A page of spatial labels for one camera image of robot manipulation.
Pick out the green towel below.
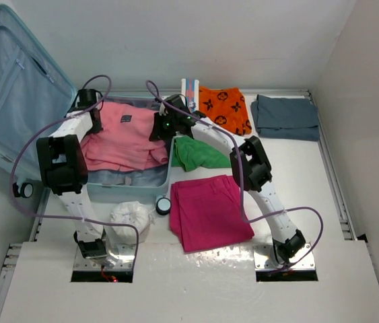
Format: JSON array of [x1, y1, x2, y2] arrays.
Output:
[[171, 136, 231, 172]]

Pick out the pink hoodie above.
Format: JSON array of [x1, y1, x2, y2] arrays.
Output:
[[81, 102, 168, 172]]

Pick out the white first aid case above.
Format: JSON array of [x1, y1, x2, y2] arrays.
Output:
[[181, 78, 199, 113]]

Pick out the orange patterned towel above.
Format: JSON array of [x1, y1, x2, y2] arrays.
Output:
[[199, 86, 252, 136]]

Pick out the white drawstring bag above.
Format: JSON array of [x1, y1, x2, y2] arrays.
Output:
[[110, 201, 153, 245]]

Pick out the magenta pants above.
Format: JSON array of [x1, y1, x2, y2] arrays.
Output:
[[170, 175, 254, 253]]

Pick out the grey blue cloth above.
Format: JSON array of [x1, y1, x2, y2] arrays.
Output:
[[250, 95, 320, 142]]

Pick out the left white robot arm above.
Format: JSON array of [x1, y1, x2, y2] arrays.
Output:
[[36, 89, 108, 260]]

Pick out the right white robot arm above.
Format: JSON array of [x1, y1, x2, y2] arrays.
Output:
[[150, 94, 306, 267]]

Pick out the light blue open suitcase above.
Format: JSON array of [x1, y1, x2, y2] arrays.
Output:
[[0, 4, 171, 203]]

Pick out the suitcase wheel front right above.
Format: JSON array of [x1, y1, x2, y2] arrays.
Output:
[[156, 196, 172, 216]]

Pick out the suitcase wheel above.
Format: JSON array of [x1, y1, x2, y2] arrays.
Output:
[[156, 196, 172, 216], [12, 182, 34, 199]]

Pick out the suitcase wheel far left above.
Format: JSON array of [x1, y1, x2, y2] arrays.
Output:
[[12, 182, 34, 199]]

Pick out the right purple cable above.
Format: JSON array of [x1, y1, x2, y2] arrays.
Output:
[[145, 79, 324, 274]]

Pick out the purple cable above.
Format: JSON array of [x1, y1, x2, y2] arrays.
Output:
[[145, 79, 324, 274], [9, 75, 140, 270]]

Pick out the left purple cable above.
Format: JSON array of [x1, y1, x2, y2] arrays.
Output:
[[9, 75, 140, 270]]

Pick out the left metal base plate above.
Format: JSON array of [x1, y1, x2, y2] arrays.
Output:
[[73, 244, 135, 271]]

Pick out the metal base plate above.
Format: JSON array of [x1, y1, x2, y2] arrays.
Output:
[[253, 243, 316, 272], [73, 244, 135, 271]]

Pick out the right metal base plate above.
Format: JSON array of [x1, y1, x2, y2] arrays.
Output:
[[253, 243, 316, 272]]

